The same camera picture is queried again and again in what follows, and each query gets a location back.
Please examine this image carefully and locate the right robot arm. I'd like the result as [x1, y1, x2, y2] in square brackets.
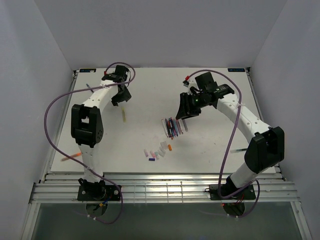
[175, 69, 285, 199]

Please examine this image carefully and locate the light blue gel pen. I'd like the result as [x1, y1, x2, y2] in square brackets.
[169, 117, 176, 138]

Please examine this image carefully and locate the purple gel pen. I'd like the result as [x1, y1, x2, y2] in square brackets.
[164, 118, 172, 138]

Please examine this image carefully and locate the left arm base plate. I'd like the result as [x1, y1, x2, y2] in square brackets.
[76, 185, 121, 202]

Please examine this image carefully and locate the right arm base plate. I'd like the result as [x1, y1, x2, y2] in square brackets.
[204, 184, 256, 200]

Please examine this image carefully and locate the clear pen cap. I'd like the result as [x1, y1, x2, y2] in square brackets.
[154, 151, 160, 160]
[160, 141, 168, 150]
[158, 149, 166, 158]

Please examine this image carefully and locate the violet pen cap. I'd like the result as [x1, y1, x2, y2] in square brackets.
[143, 149, 149, 157]

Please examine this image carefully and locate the aluminium frame rail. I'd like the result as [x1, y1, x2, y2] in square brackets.
[29, 172, 300, 204]

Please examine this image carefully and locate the orange pen left edge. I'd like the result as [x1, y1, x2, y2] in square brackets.
[61, 152, 82, 162]

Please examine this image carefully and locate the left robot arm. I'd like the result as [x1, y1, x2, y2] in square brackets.
[71, 63, 132, 200]

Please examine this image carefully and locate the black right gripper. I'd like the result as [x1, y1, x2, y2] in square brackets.
[175, 92, 208, 120]

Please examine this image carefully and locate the yellow pen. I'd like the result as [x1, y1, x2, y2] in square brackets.
[121, 107, 126, 123]

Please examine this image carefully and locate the violet pen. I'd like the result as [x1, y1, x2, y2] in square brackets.
[182, 119, 188, 132]

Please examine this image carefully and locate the pink pen cap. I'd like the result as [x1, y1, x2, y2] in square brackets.
[150, 150, 156, 158]

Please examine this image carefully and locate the green pen on table edge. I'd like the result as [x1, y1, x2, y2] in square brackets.
[230, 148, 247, 153]

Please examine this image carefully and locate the orange red gel pen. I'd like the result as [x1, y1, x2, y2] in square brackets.
[167, 119, 174, 140]

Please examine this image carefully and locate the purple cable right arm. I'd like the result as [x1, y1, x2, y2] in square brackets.
[184, 69, 261, 219]

